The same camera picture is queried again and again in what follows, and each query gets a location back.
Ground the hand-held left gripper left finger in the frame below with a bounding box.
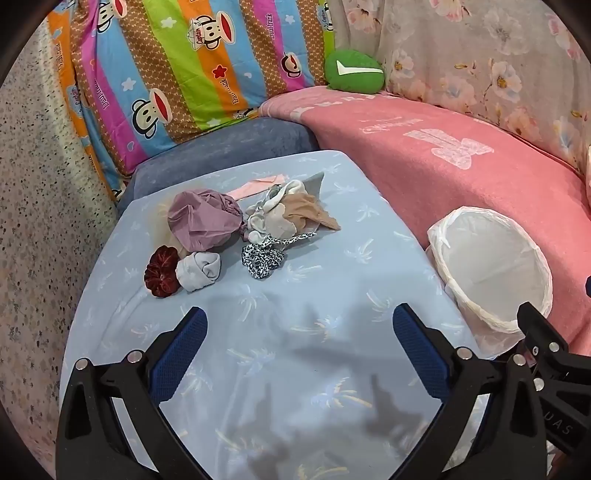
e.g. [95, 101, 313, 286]
[55, 305, 218, 480]

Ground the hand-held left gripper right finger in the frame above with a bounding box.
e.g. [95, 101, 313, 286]
[392, 303, 548, 480]

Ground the dark red scrunchie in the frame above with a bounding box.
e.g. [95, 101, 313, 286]
[143, 246, 181, 298]

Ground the black and white patterned scrunchie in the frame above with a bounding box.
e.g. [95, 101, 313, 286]
[241, 232, 318, 281]

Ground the pink paper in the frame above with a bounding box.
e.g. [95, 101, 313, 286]
[229, 174, 287, 197]

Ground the beige stocking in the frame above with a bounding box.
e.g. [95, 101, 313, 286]
[277, 194, 341, 232]

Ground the white and grey sock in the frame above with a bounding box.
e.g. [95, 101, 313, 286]
[263, 172, 326, 208]

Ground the light blue palm-print tablecloth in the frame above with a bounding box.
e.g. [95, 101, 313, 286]
[58, 150, 490, 480]

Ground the pink blanket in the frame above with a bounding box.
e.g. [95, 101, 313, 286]
[259, 85, 591, 358]

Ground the small-flower speckled cloth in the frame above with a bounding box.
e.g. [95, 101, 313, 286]
[0, 28, 134, 480]

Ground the blue velvet cushion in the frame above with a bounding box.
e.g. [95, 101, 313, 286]
[115, 115, 319, 215]

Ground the beige floral cloth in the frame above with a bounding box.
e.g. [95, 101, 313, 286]
[323, 0, 591, 195]

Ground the green cushion with white mark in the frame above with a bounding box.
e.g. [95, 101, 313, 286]
[324, 48, 386, 94]

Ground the striped monkey cartoon pillow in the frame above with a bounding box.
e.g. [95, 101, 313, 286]
[46, 0, 338, 199]

